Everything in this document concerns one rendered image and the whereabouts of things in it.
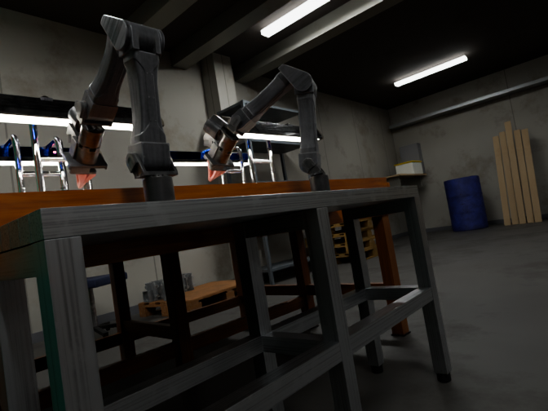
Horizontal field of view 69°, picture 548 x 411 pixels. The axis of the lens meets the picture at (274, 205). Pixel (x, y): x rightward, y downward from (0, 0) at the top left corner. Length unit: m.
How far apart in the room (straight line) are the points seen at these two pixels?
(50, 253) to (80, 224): 0.05
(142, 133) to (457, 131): 8.52
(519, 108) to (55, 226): 8.68
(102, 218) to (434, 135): 8.89
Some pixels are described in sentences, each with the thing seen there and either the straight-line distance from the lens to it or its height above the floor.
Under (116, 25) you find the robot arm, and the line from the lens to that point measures 0.98.
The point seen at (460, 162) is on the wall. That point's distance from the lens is 9.09.
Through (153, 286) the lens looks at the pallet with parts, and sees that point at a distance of 3.89.
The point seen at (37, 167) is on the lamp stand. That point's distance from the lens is 1.54.
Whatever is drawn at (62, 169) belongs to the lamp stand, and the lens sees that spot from 1.82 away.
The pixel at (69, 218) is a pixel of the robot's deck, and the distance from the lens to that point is 0.58.
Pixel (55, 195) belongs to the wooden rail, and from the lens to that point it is 1.03.
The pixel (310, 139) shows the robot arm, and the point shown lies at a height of 0.87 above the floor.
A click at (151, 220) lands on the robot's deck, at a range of 0.63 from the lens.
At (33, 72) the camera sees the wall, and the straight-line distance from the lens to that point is 4.36.
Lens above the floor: 0.60
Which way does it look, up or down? 3 degrees up
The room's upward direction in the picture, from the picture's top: 9 degrees counter-clockwise
